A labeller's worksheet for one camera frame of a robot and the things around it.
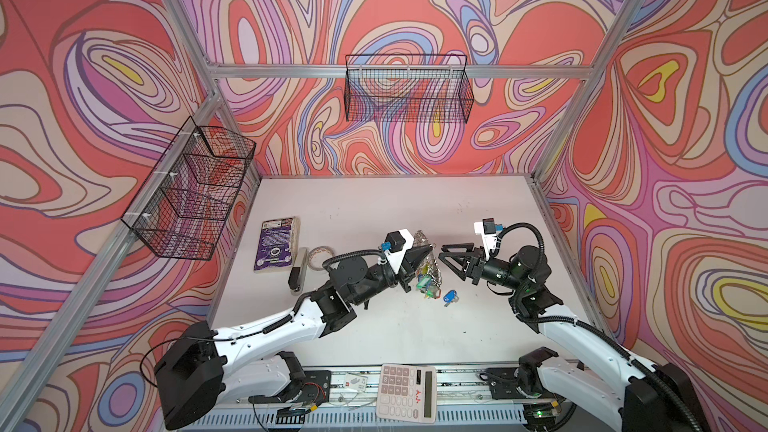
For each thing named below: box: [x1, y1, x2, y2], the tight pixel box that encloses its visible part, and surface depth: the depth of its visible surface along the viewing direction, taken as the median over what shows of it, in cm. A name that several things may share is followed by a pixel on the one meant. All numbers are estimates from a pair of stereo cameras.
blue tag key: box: [443, 289, 460, 307], surface depth 90 cm
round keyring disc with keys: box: [413, 230, 442, 299], surface depth 68 cm
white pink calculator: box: [376, 363, 437, 424], surface depth 72 cm
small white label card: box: [343, 373, 368, 391], surface depth 75 cm
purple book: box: [253, 216, 300, 273], surface depth 100 cm
